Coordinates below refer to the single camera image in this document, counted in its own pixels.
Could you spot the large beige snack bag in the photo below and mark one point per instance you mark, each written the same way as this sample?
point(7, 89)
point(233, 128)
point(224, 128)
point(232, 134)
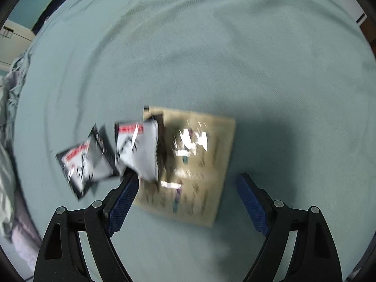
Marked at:
point(199, 182)

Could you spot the black white snack packet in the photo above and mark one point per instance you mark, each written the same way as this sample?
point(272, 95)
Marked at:
point(85, 164)
point(135, 152)

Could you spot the lilac cloth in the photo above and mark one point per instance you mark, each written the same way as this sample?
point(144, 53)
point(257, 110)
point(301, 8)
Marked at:
point(25, 232)

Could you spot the white door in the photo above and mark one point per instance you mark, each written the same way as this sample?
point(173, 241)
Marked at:
point(14, 50)

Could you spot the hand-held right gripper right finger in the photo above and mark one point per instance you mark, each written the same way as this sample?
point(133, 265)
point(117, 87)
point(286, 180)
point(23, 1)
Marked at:
point(252, 202)

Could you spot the crumpled grey duvet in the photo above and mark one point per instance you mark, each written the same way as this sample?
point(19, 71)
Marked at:
point(7, 188)

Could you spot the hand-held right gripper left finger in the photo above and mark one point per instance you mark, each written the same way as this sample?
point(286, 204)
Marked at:
point(123, 202)

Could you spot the dark framed picture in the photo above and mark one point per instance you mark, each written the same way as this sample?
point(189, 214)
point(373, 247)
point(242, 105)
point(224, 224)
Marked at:
point(58, 0)

